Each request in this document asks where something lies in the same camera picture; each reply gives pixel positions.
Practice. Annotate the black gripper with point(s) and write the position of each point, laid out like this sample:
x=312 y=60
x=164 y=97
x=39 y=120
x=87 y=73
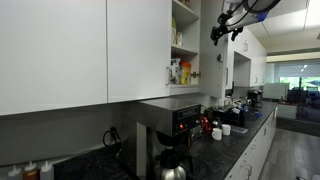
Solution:
x=228 y=25

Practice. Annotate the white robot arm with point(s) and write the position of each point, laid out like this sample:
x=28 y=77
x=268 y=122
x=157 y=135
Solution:
x=240 y=15

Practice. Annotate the white upper cabinet bank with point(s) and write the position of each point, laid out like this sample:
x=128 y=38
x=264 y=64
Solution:
x=258 y=60

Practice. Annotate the white cabinet shelf unit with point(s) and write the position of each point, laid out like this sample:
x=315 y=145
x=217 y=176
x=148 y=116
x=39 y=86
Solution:
x=182 y=50

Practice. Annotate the white lower cabinet row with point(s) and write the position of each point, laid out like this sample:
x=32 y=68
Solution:
x=256 y=156

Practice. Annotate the wide white upper cabinet door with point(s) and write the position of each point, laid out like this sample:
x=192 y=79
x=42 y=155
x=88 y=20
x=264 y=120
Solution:
x=50 y=50

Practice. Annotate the small clear jar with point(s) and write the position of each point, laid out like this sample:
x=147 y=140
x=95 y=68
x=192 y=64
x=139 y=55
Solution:
x=180 y=39

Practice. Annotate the yellow green box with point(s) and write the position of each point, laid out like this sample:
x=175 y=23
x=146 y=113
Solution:
x=173 y=31

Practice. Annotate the yellow canister orange lid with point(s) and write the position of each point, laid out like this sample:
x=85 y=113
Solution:
x=185 y=73

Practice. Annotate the black coffee machine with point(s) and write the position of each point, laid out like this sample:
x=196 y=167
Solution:
x=255 y=97

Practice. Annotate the white panel board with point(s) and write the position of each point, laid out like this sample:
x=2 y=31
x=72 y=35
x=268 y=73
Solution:
x=275 y=91

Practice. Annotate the black countertop organizer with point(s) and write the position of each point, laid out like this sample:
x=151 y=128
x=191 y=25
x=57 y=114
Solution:
x=230 y=117

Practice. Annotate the white ceramic mug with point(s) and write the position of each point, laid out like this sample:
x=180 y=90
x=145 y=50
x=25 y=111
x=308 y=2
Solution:
x=226 y=129
x=216 y=134

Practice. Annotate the clear plastic container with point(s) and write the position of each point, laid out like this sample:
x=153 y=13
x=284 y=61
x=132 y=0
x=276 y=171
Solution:
x=238 y=129

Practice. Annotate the black steel coffee maker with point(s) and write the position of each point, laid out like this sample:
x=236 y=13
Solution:
x=166 y=115

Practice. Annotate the steel coffee carafe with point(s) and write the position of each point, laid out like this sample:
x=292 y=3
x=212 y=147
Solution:
x=170 y=173

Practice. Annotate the white squeeze bottle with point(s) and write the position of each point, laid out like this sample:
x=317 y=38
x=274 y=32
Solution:
x=14 y=174
x=47 y=171

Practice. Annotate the brown squeeze bottle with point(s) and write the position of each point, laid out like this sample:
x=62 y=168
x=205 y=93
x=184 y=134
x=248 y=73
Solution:
x=31 y=172

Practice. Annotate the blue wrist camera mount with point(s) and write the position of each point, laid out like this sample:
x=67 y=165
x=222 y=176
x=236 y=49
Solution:
x=262 y=16

